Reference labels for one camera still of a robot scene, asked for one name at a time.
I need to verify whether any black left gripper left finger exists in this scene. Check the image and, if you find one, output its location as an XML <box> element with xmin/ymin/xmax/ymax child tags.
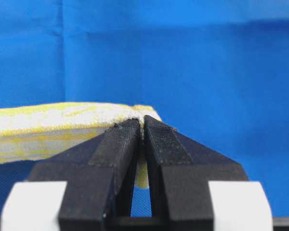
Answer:
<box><xmin>0</xmin><ymin>118</ymin><xmax>141</xmax><ymax>231</ymax></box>

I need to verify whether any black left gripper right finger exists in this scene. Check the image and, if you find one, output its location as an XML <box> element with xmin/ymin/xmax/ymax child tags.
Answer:
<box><xmin>142</xmin><ymin>115</ymin><xmax>273</xmax><ymax>231</ymax></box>

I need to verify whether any blue table cloth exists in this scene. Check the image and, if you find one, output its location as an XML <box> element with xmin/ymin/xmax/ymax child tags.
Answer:
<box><xmin>0</xmin><ymin>0</ymin><xmax>289</xmax><ymax>217</ymax></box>

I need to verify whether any yellow checked towel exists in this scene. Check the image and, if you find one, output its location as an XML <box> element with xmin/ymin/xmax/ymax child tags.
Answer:
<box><xmin>0</xmin><ymin>102</ymin><xmax>162</xmax><ymax>189</ymax></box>

